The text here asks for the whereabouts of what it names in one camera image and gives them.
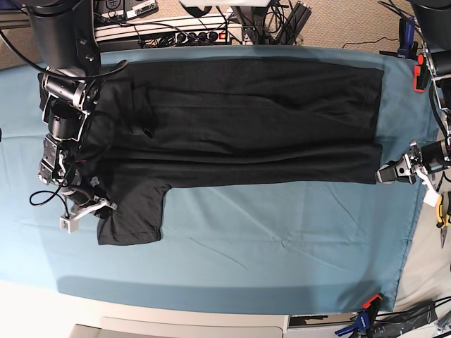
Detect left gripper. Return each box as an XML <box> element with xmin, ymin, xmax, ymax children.
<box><xmin>376</xmin><ymin>140</ymin><xmax>436</xmax><ymax>191</ymax></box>

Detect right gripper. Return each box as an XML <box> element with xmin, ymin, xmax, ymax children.
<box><xmin>61</xmin><ymin>175</ymin><xmax>118</xmax><ymax>218</ymax></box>

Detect black T-shirt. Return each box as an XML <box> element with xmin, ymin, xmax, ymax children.
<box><xmin>75</xmin><ymin>58</ymin><xmax>384</xmax><ymax>246</ymax></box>

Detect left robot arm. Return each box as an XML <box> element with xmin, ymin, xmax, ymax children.
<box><xmin>376</xmin><ymin>1</ymin><xmax>450</xmax><ymax>184</ymax></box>

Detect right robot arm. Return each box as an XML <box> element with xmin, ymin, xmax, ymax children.
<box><xmin>25</xmin><ymin>1</ymin><xmax>127</xmax><ymax>221</ymax></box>

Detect orange black clamp top right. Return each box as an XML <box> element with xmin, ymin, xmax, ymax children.
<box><xmin>413</xmin><ymin>54</ymin><xmax>429</xmax><ymax>93</ymax></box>

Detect blue black clamp top right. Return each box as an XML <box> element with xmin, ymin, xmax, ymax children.
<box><xmin>379</xmin><ymin>18</ymin><xmax>419</xmax><ymax>60</ymax></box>

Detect blue table cloth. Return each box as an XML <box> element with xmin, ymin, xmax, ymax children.
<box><xmin>1</xmin><ymin>66</ymin><xmax>424</xmax><ymax>315</ymax></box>

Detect blue orange clamp bottom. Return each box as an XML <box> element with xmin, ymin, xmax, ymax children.
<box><xmin>335</xmin><ymin>294</ymin><xmax>383</xmax><ymax>337</ymax></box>

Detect black power strip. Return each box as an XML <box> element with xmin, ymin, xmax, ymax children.
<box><xmin>169</xmin><ymin>30</ymin><xmax>232</xmax><ymax>46</ymax></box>

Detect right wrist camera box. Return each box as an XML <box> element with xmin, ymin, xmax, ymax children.
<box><xmin>59</xmin><ymin>216</ymin><xmax>79</xmax><ymax>234</ymax></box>

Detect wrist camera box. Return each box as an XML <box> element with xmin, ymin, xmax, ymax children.
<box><xmin>423</xmin><ymin>189</ymin><xmax>441</xmax><ymax>208</ymax></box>
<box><xmin>59</xmin><ymin>216</ymin><xmax>79</xmax><ymax>234</ymax></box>

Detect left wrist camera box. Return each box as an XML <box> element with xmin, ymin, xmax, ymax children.
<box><xmin>423</xmin><ymin>189</ymin><xmax>441</xmax><ymax>208</ymax></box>

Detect yellow handled pliers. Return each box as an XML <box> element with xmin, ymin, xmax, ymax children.
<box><xmin>435</xmin><ymin>194</ymin><xmax>450</xmax><ymax>249</ymax></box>

